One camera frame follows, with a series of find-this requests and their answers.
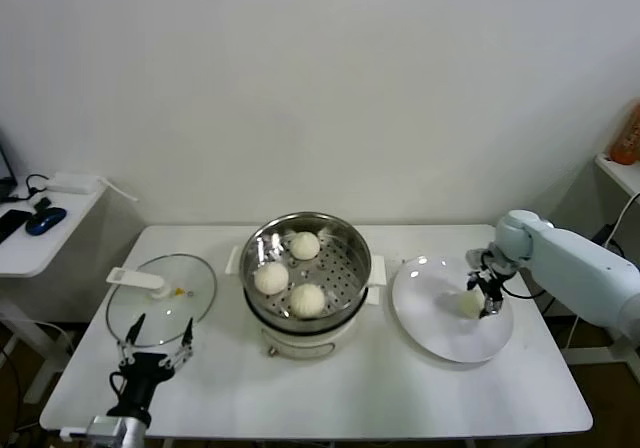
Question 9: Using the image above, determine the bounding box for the white hanging cable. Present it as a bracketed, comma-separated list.
[567, 192, 640, 352]

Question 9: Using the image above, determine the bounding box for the white power strip cable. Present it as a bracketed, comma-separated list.
[97, 175, 140, 203]

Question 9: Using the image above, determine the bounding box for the glass lid white handle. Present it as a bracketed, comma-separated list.
[105, 253, 219, 347]

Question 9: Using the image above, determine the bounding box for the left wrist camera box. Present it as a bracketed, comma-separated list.
[59, 415, 124, 444]

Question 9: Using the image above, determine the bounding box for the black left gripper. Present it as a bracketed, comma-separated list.
[118, 312, 195, 414]

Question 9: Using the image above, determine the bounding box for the blue computer mouse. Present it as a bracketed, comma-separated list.
[25, 206, 68, 236]

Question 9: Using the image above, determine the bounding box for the stainless steel steamer basket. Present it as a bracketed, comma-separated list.
[225, 211, 387, 322]

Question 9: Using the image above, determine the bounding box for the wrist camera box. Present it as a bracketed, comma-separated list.
[465, 248, 494, 269]
[59, 415, 124, 444]

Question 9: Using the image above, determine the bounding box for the white floor cable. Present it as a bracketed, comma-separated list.
[32, 317, 76, 359]

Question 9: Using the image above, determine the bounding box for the black power cable with adapter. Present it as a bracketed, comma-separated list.
[542, 222, 627, 317]

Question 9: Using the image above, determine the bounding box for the black desk cable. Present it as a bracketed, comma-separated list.
[9, 173, 51, 202]

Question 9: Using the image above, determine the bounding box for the orange bottle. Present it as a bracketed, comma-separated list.
[609, 98, 640, 165]

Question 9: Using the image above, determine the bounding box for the white steamed baozi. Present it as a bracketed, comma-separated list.
[452, 291, 486, 320]
[289, 231, 321, 261]
[253, 261, 290, 296]
[288, 283, 326, 319]

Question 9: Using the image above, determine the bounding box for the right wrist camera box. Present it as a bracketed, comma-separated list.
[465, 248, 494, 269]

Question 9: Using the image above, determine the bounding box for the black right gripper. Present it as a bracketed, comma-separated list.
[466, 262, 516, 319]

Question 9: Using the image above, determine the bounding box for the white round plate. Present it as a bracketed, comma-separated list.
[391, 254, 515, 364]

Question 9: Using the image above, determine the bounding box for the white electric pot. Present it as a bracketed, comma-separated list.
[243, 285, 384, 360]

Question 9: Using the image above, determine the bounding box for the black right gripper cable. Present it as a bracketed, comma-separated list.
[499, 285, 549, 300]

